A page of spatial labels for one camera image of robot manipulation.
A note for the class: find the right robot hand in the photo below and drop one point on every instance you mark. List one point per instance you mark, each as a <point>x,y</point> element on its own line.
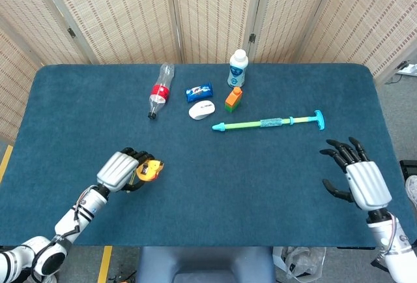
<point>368,185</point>

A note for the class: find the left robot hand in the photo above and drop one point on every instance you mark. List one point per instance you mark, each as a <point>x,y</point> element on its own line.
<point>117,170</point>

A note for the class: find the yellow tape measure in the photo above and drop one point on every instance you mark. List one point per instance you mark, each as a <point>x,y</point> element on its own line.
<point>151,170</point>

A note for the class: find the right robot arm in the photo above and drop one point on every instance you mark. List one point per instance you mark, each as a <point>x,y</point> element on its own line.
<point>394,247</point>

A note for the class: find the black box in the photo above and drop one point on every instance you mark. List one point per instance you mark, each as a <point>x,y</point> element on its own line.
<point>408,169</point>

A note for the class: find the white shoe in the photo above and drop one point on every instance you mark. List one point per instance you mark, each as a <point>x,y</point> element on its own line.
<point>412,191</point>

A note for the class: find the clear bottle with red label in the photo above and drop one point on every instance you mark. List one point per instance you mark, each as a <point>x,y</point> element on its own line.
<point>159,94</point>

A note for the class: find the clear plastic bag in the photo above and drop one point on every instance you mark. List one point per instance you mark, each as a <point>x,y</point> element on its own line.
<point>299,263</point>

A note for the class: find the white computer mouse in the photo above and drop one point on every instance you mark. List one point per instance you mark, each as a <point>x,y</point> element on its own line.
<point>202,110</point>

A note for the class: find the blue table cloth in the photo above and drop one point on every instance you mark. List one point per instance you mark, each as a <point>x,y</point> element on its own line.
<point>228,182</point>

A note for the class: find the blue snack packet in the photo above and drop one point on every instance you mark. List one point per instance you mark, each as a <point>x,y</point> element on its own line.
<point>199,92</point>

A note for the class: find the white power strip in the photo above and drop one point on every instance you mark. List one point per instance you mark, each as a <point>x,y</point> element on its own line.
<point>408,69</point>

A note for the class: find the blue chair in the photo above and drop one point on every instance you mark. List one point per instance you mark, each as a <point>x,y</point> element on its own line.
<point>205,263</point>

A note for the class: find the green and blue toy water pump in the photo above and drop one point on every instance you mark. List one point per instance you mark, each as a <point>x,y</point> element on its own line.
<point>247,125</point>

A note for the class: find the orange and green toy block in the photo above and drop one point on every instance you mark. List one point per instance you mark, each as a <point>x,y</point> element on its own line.
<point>233,100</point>

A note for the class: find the metal screen hinge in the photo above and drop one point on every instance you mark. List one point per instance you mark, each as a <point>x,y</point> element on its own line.
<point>251,38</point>
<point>71,32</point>

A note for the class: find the white yogurt drink bottle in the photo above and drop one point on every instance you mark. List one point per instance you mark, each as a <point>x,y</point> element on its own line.
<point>237,71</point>

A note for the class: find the woven folding screen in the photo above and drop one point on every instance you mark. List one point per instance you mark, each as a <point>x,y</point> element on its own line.
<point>130,12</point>

